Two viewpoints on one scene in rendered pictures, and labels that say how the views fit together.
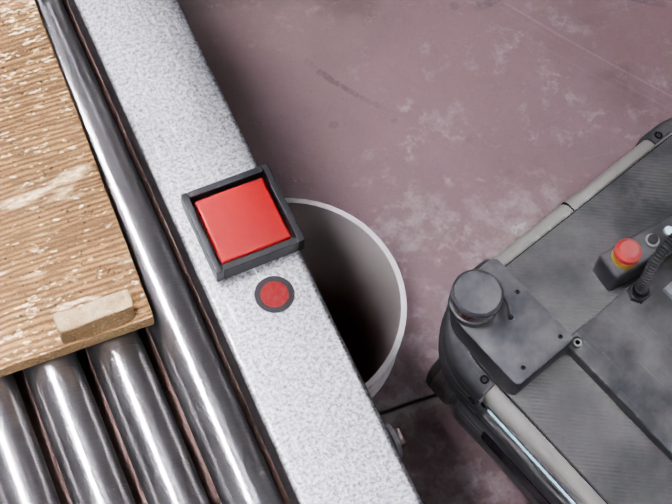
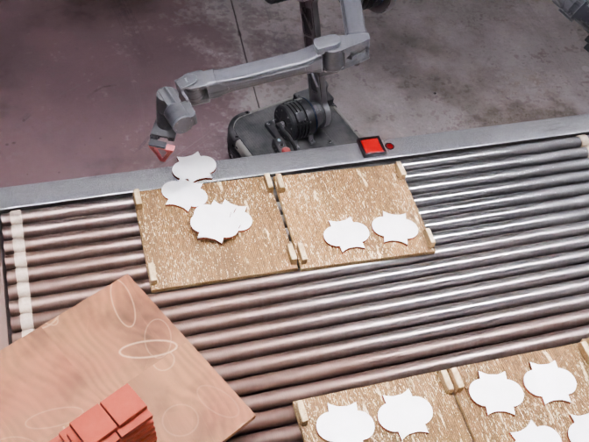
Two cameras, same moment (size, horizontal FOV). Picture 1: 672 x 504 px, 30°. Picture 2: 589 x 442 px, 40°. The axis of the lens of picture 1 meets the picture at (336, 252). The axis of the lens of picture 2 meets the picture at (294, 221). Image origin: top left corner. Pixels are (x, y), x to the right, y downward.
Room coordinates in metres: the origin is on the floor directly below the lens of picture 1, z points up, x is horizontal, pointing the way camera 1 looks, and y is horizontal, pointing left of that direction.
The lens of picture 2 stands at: (0.43, 1.97, 2.76)
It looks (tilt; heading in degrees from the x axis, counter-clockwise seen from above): 50 degrees down; 277
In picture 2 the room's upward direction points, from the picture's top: 11 degrees clockwise
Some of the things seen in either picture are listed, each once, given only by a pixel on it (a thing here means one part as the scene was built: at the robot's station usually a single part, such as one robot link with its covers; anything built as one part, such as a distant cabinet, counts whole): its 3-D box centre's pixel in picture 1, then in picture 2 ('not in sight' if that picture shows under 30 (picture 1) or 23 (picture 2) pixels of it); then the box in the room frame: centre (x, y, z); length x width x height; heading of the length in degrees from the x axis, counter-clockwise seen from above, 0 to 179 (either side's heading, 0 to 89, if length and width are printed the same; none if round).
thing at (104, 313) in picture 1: (95, 316); (400, 170); (0.35, 0.17, 0.95); 0.06 x 0.02 x 0.03; 120
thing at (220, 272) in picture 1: (242, 221); (371, 146); (0.45, 0.08, 0.92); 0.08 x 0.08 x 0.02; 32
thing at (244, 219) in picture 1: (242, 222); (371, 146); (0.45, 0.08, 0.92); 0.06 x 0.06 x 0.01; 32
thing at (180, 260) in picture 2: not in sight; (213, 231); (0.82, 0.59, 0.93); 0.41 x 0.35 x 0.02; 31
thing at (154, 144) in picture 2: not in sight; (163, 146); (0.99, 0.54, 1.17); 0.07 x 0.07 x 0.09; 7
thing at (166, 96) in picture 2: not in sight; (168, 102); (0.98, 0.51, 1.30); 0.07 x 0.06 x 0.07; 136
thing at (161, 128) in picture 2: not in sight; (166, 117); (0.99, 0.51, 1.24); 0.10 x 0.07 x 0.07; 97
